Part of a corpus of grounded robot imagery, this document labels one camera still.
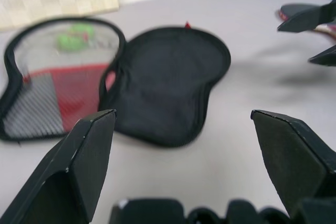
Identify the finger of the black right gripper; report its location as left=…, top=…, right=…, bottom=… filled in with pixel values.
left=277, top=0, right=336, bottom=33
left=309, top=44, right=336, bottom=67

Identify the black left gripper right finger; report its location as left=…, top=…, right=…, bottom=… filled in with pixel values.
left=250, top=109, right=336, bottom=220

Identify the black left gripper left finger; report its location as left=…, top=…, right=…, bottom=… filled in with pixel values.
left=0, top=109, right=117, bottom=224

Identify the red and black tennis paddle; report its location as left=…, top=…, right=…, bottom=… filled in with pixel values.
left=275, top=3, right=336, bottom=41

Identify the black and red paddle case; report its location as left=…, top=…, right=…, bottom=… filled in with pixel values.
left=0, top=17, right=232, bottom=148

